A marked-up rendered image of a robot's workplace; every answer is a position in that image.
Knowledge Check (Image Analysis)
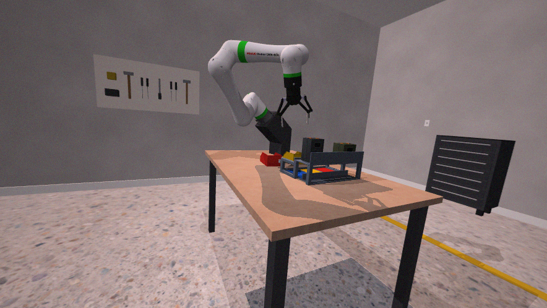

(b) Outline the yellow bin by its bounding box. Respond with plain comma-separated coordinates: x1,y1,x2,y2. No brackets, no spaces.
283,152,301,161

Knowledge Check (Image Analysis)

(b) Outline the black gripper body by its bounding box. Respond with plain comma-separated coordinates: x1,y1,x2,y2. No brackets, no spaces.
286,87,301,105

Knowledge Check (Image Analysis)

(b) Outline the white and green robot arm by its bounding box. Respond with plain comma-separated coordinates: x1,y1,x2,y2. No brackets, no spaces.
208,40,309,127

